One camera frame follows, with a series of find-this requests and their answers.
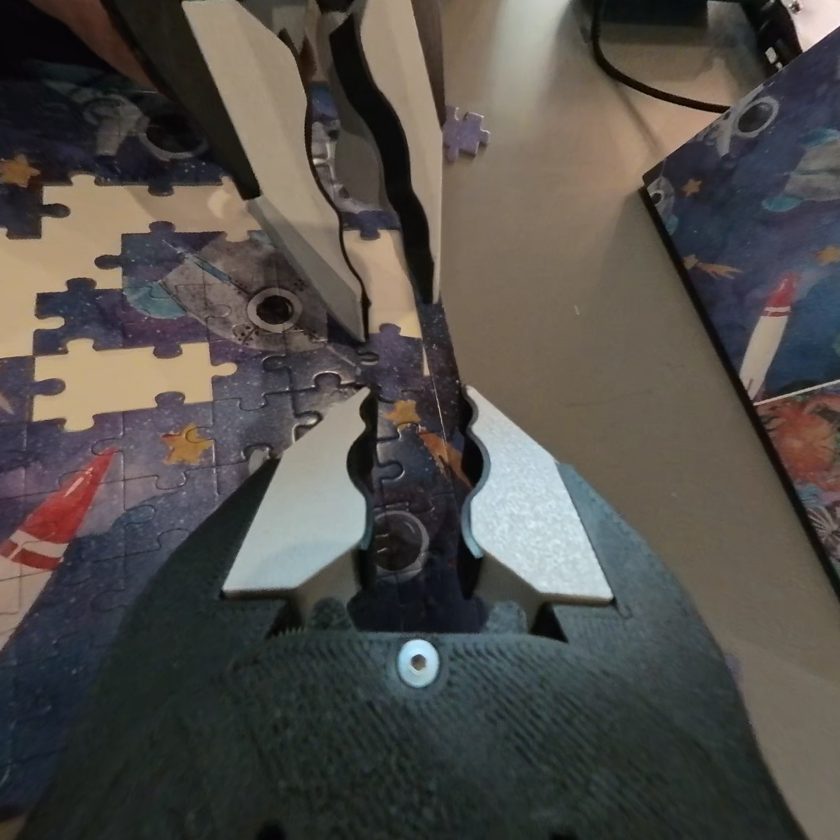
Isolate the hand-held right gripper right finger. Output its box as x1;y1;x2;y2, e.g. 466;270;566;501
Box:
459;386;616;606

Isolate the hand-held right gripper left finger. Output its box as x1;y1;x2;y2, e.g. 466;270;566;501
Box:
222;386;376;608

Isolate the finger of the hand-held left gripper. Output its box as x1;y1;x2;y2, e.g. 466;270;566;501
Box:
182;0;370;343
328;0;447;304

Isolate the space jigsaw puzzle board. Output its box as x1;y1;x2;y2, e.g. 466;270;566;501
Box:
0;56;487;834

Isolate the person's left forearm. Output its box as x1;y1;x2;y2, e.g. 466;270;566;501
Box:
0;0;161;96

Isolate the illustrated puzzle box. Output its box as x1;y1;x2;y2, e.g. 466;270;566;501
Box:
640;29;840;578

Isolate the black cable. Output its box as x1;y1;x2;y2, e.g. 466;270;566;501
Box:
591;0;732;112

